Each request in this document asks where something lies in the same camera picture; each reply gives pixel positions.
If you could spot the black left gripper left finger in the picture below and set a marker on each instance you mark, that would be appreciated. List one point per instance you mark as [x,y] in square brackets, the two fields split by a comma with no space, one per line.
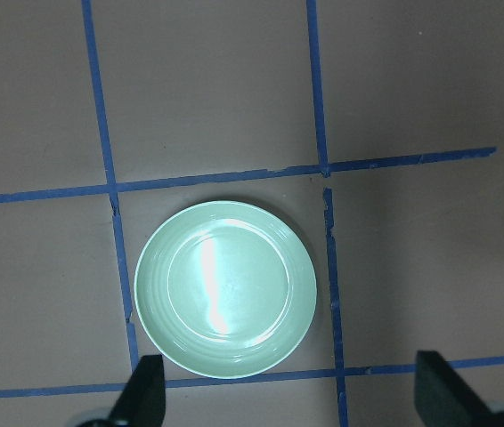
[143,401]

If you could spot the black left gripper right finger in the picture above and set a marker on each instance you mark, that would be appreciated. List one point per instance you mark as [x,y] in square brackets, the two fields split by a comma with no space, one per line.
[442,397]

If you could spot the green plate far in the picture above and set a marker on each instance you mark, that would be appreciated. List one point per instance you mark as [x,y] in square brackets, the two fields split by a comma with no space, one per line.
[225,289]

